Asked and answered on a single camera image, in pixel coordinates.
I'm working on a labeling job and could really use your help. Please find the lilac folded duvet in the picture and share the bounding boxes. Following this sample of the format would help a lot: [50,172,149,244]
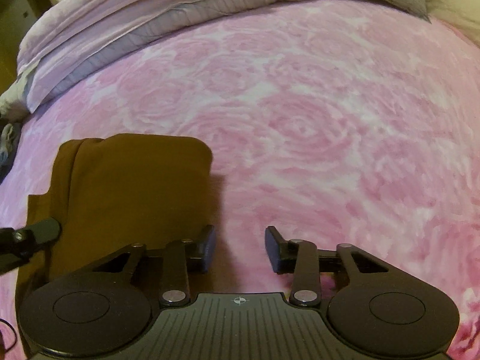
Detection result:
[1,0,275,119]

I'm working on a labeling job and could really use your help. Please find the wooden wardrobe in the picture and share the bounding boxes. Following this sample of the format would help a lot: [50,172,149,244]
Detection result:
[1,0,56,91]

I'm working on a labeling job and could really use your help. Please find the brown garment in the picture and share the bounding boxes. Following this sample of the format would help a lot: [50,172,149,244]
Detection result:
[16,133,214,304]

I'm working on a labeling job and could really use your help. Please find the pink rose blanket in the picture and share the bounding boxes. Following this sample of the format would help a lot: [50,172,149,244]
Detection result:
[1,0,479,359]

